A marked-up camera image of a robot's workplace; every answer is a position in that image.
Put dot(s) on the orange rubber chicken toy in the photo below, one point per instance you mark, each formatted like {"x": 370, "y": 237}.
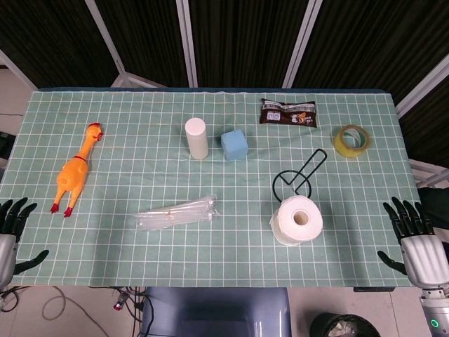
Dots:
{"x": 73, "y": 175}

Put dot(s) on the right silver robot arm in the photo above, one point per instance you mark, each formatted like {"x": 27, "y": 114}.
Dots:
{"x": 435, "y": 312}

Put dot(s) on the white toilet paper roll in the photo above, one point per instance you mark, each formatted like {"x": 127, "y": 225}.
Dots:
{"x": 286, "y": 219}

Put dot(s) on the black trash bin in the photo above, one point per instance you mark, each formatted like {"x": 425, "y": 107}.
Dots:
{"x": 343, "y": 326}

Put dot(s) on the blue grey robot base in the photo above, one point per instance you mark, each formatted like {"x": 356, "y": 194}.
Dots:
{"x": 214, "y": 312}

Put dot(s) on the white partition frame post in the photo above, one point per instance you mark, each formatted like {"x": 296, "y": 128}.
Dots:
{"x": 15, "y": 68}
{"x": 421, "y": 87}
{"x": 105, "y": 38}
{"x": 301, "y": 42}
{"x": 187, "y": 42}

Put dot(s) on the bundle of clear straws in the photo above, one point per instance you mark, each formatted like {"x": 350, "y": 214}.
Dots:
{"x": 175, "y": 215}

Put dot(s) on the yellow tape roll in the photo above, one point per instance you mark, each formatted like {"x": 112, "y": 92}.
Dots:
{"x": 342, "y": 145}

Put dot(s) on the blue foam cube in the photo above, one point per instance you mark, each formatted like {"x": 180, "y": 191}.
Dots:
{"x": 235, "y": 145}

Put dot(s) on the brown snack packet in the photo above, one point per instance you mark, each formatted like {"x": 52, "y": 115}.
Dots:
{"x": 287, "y": 114}

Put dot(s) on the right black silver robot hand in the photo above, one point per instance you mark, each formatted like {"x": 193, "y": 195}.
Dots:
{"x": 424, "y": 252}

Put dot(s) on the white cylindrical bottle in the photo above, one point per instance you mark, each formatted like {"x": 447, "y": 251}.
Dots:
{"x": 197, "y": 140}

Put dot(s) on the green checked tablecloth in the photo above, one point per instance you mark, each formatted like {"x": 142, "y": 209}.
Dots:
{"x": 210, "y": 252}

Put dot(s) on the dark ribbed partition panel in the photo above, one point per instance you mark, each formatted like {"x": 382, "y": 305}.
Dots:
{"x": 372, "y": 38}
{"x": 242, "y": 38}
{"x": 144, "y": 38}
{"x": 45, "y": 38}

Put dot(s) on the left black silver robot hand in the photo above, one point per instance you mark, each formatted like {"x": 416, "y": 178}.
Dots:
{"x": 7, "y": 252}

